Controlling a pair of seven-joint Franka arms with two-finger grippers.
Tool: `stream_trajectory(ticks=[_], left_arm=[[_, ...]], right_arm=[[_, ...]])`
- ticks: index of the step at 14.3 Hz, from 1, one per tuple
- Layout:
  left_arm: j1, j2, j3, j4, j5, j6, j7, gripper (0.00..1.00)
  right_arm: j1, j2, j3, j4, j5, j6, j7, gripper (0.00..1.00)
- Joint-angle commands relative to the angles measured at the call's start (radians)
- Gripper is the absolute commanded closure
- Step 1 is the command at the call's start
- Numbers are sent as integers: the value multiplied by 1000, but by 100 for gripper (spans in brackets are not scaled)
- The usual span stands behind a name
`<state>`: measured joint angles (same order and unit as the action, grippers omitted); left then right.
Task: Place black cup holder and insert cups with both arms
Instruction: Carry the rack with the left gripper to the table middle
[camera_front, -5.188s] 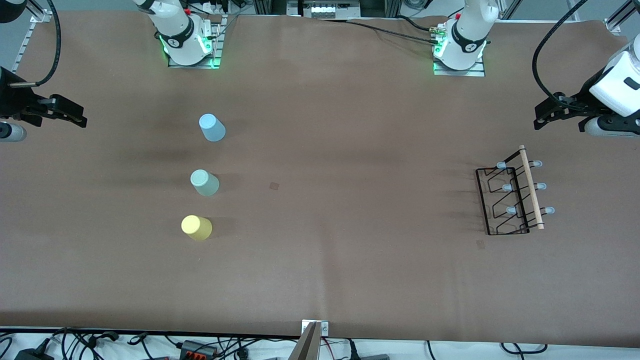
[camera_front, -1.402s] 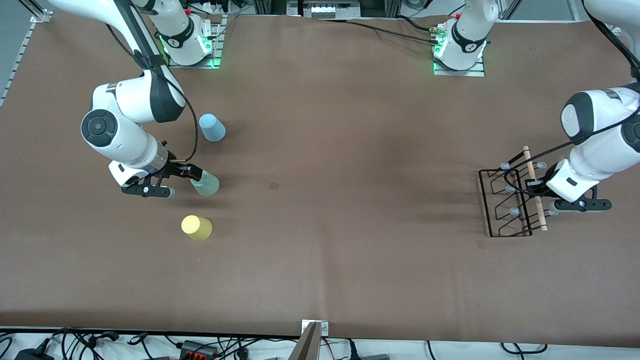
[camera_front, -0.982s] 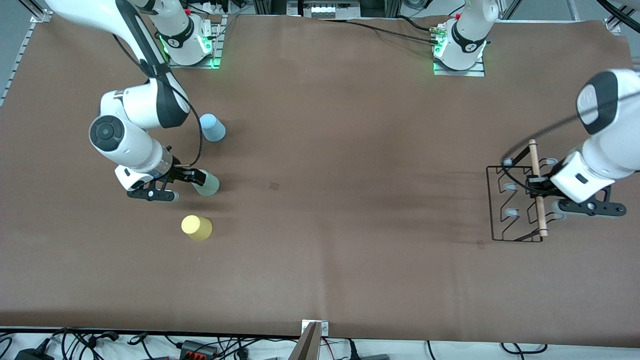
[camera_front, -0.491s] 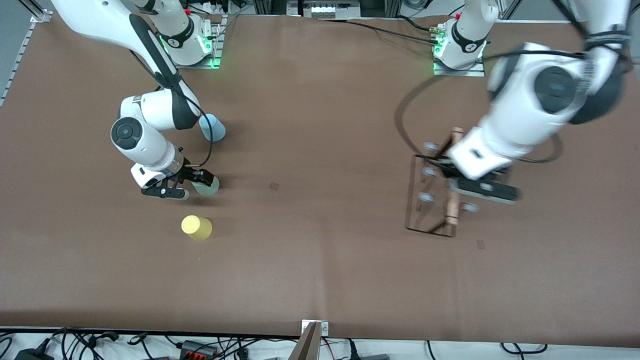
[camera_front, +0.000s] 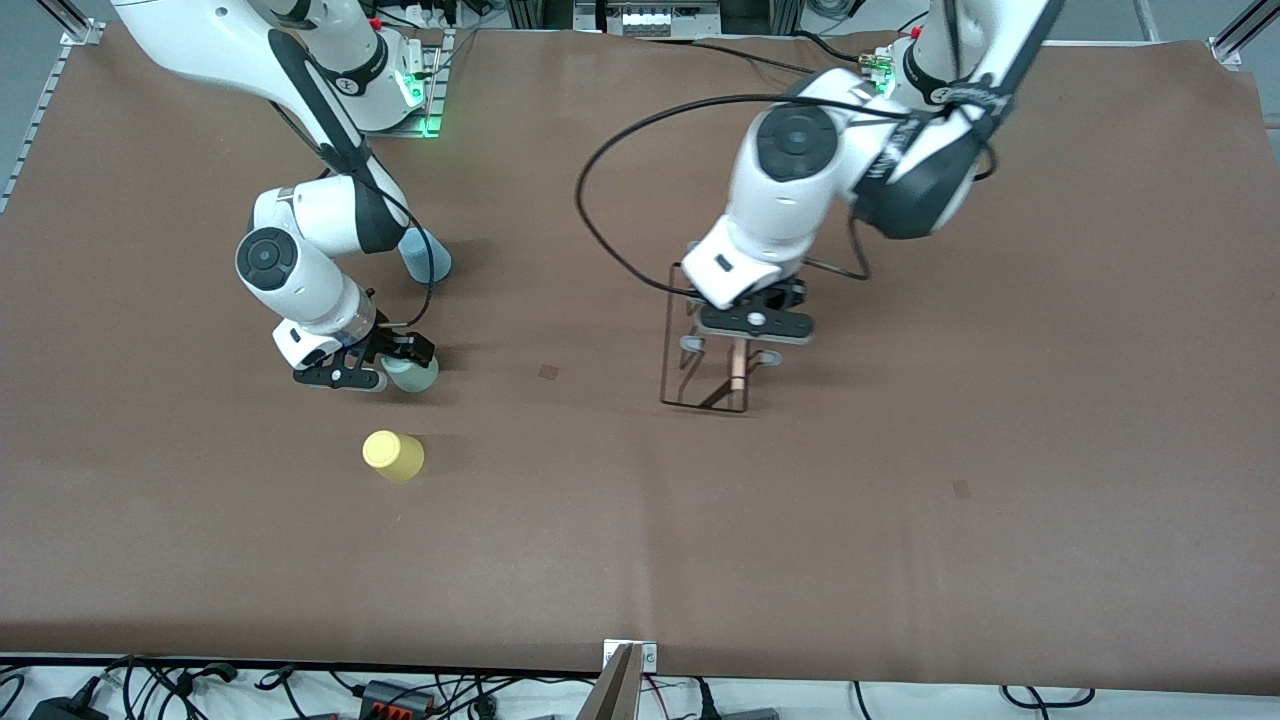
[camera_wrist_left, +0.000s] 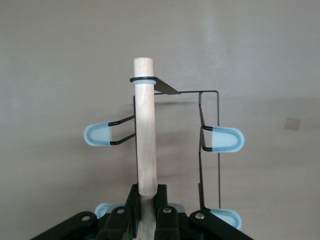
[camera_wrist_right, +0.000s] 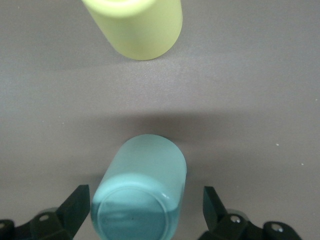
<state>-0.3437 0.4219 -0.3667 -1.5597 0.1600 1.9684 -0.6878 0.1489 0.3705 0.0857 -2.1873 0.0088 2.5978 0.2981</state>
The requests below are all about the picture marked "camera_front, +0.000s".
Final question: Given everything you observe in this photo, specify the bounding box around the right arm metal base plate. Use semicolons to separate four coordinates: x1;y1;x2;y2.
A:
395;28;446;139

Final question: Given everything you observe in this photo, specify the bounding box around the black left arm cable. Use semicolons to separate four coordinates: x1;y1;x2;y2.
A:
576;93;991;296

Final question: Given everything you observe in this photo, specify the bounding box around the light blue plastic cup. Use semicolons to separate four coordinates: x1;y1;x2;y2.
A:
398;228;453;285

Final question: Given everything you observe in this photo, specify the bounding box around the black orange connector box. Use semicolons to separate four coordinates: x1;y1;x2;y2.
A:
358;680;438;717

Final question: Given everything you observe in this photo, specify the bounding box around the tan camera stand post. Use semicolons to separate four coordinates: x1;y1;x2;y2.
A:
575;640;643;720

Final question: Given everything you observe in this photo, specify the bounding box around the aluminium frame rail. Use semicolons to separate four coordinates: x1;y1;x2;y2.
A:
1208;0;1280;69
0;0;104;214

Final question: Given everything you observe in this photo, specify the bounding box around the large paper table cover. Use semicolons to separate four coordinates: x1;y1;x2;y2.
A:
0;22;1280;691

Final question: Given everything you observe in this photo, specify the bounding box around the grey electronics control box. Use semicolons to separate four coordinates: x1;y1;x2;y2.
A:
575;0;723;41

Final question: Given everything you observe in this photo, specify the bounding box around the black power adapter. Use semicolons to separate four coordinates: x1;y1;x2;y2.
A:
28;695;109;720

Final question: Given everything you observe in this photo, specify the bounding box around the white power strip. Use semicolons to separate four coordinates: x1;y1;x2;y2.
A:
385;0;471;31

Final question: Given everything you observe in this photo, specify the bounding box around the black table edge cable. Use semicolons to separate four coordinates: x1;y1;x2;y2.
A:
640;30;881;91

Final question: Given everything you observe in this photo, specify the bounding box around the pale green plastic cup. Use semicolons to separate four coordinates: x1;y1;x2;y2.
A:
383;352;441;396

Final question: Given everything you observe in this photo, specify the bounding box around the yellow plastic cup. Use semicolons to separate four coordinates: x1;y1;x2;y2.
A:
362;429;426;484

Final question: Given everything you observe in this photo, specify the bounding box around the black looped floor cable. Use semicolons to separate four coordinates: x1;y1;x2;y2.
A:
1000;684;1097;713

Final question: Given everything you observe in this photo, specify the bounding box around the small metal stand bracket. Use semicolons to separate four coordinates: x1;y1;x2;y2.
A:
603;640;659;673

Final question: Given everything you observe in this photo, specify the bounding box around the black wire cup holder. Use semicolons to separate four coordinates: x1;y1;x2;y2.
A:
660;262;783;414

